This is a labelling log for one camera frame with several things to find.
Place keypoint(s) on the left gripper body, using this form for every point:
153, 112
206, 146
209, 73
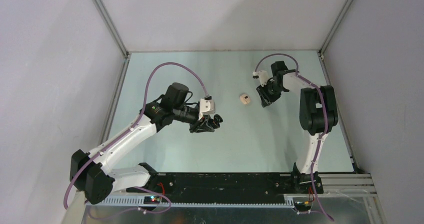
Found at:
204, 119

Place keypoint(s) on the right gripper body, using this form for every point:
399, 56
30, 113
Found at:
270, 92

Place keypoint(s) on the black earbud charging case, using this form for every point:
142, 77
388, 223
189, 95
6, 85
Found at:
217, 120

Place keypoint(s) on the white earbud charging case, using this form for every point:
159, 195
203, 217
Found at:
245, 99

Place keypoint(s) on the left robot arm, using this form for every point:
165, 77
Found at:
94, 172

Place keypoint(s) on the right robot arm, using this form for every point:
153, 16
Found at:
317, 116

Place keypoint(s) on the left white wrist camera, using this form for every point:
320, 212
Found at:
206, 107

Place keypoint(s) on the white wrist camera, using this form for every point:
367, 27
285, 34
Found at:
262, 76
206, 107

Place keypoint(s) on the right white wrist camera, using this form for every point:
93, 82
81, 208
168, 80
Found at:
262, 76

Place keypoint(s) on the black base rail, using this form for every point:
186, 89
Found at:
231, 188

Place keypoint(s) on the right aluminium frame post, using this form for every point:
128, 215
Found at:
335, 26

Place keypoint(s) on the aluminium frame post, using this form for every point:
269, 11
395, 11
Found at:
335, 26
109, 24

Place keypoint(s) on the left aluminium frame post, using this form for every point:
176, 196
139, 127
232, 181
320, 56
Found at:
109, 24

